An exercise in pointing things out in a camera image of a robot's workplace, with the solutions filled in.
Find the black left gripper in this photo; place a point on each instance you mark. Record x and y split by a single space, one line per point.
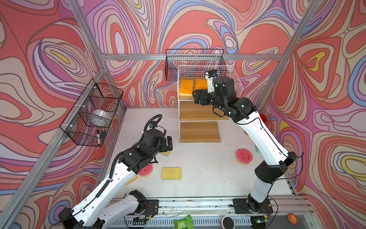
163 141

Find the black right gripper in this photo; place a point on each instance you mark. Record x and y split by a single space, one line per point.
203 93

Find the orange yellow sponge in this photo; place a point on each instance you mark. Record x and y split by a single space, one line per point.
201 84
186 88
132 180

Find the yellow green sponge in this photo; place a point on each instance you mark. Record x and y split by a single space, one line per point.
171 173
166 153

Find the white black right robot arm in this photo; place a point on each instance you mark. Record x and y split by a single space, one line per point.
221 94

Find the pink smiley sponge left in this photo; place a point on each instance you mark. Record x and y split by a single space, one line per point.
146 171

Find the pink smiley sponge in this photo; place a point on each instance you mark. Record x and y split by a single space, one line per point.
243 156
146 171

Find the red ribbed metal bucket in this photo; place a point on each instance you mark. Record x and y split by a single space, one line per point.
263 118

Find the black marker in basket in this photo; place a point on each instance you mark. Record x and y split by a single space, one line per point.
98 138

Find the silver bowl in basket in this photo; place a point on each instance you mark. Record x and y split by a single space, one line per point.
102 114

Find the pink smiley sponge right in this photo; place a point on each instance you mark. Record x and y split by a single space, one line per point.
243 156

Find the green snack packet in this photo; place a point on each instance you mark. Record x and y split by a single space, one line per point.
185 223

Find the small mint alarm clock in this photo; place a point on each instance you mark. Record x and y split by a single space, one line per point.
257 149

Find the black round speaker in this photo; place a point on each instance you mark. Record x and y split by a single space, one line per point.
227 222

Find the red round sticker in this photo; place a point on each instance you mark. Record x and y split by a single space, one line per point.
293 219

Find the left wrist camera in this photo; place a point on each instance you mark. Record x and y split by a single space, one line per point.
153 124

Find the white wire wooden shelf rack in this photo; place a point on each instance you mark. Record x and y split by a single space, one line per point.
197 123

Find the black wire basket back wall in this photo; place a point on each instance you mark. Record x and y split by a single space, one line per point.
191 56

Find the black wire basket wall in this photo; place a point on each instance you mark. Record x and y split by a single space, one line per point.
191 56
81 126

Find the black wire basket left wall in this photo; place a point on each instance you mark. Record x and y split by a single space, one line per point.
81 126

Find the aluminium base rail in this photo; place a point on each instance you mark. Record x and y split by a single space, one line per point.
206 213

